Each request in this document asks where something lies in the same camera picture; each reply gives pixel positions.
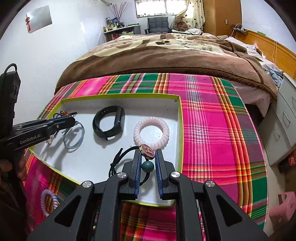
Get yellow shallow cardboard box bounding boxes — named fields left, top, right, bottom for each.
left=28, top=93, right=185, bottom=208

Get brown teddy bear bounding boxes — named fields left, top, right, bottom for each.
left=173, top=15, right=189, bottom=32

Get dried branch bouquet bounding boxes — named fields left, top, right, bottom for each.
left=109, top=1, right=129, bottom=23

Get grey armchair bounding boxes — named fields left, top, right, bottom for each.
left=144, top=16, right=171, bottom=35

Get wooden headboard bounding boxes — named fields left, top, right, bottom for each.
left=234, top=30, right=296, bottom=81

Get black cord with green bead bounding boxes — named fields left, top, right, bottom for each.
left=108, top=143, right=156, bottom=186

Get pink crystal bead strand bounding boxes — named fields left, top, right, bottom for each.
left=46, top=132, right=58, bottom=145

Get person's left hand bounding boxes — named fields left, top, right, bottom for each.
left=0, top=149, right=28, bottom=182

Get purple spiral hair tie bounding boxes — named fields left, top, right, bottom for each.
left=40, top=188, right=59, bottom=218

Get pink plastic stool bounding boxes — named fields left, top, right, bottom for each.
left=269, top=191, right=295, bottom=222

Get pink spiral hair tie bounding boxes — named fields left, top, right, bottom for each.
left=133, top=116, right=170, bottom=152

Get grey hair ties with flower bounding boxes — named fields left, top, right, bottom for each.
left=62, top=120, right=86, bottom=149

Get cluttered wall shelf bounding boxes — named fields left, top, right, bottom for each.
left=103, top=18, right=141, bottom=42

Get pink green plaid tablecloth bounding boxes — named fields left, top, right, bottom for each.
left=24, top=73, right=268, bottom=230

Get wooden wardrobe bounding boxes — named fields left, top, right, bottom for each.
left=203, top=0, right=242, bottom=36

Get grey wall panel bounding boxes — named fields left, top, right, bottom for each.
left=26, top=5, right=52, bottom=34

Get patterned window curtain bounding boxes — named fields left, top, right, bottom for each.
left=185, top=0, right=205, bottom=30

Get black fitness wristband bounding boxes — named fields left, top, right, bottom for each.
left=92, top=105, right=125, bottom=140

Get brown fleece bed blanket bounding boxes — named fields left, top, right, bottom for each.
left=55, top=33, right=278, bottom=99

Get grey bedside drawer cabinet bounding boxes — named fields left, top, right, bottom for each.
left=258, top=73, right=296, bottom=166

